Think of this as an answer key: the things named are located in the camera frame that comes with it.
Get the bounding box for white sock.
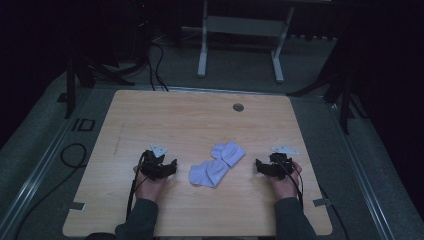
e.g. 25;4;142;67
188;158;231;189
210;140;247;169

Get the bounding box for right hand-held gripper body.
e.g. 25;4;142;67
265;145;300;180

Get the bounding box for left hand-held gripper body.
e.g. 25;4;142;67
139;143;169;182

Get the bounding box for black tripod stand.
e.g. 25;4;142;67
285;49;369;135
63;49;149;120

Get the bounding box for black floor cable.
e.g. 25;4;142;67
12;142;88;240

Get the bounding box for person's left hand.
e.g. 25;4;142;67
132;164;169;203

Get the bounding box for person's right hand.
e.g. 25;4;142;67
267;161;303;201

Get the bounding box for metal floor rail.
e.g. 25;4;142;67
328;101;398;240
0;87;98;240

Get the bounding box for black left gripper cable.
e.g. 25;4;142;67
125;150;150;221

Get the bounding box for grey tape strip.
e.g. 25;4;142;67
312;197;333;208
61;201;87;212

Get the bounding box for white metal desk frame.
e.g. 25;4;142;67
181;0;297;84

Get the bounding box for black cables on floor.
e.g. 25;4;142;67
145;36;170;92

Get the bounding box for black floor tape marks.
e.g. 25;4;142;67
71;117;97;132

